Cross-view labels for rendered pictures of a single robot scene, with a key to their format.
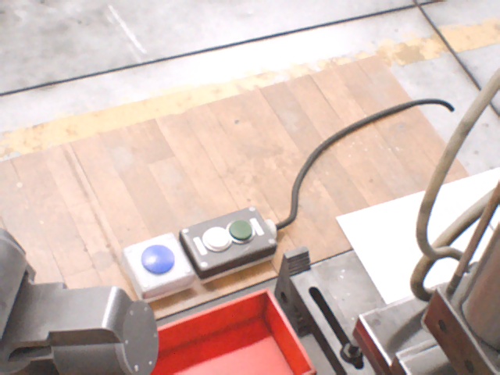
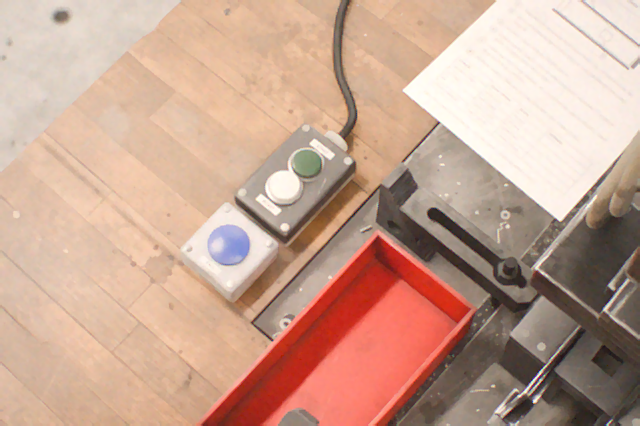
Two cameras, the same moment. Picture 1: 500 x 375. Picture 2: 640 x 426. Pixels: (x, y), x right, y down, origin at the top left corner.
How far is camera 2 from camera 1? 0.30 m
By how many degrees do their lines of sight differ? 18
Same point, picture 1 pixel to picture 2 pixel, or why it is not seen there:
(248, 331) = (369, 283)
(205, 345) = (329, 323)
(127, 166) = (126, 130)
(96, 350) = not seen: outside the picture
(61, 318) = not seen: outside the picture
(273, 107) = not seen: outside the picture
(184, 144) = (179, 70)
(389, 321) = (570, 260)
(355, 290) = (464, 174)
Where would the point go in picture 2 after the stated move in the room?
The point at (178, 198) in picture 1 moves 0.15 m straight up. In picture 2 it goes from (207, 147) to (198, 73)
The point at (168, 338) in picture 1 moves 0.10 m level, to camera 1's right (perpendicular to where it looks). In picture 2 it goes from (290, 339) to (395, 313)
